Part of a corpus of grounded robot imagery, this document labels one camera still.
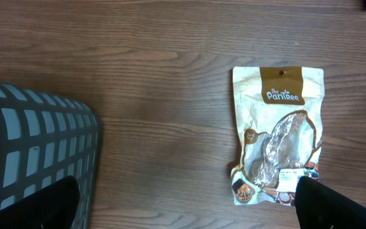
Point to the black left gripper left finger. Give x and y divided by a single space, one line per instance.
53 207

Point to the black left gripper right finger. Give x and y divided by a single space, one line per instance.
318 206

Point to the grey plastic shopping basket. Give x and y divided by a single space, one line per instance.
45 137

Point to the brown snack pouch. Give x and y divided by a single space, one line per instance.
279 125

